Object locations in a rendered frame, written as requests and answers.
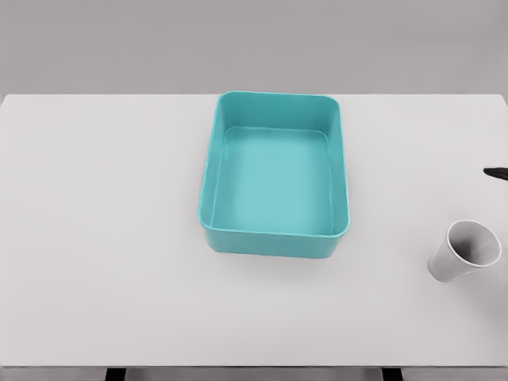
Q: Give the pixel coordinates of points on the white paper cup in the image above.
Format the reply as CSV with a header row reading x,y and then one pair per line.
x,y
456,258

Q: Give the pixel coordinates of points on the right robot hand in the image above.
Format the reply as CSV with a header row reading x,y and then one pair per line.
x,y
498,172

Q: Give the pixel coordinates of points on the teal plastic basket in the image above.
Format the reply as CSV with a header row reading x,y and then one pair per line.
x,y
274,178

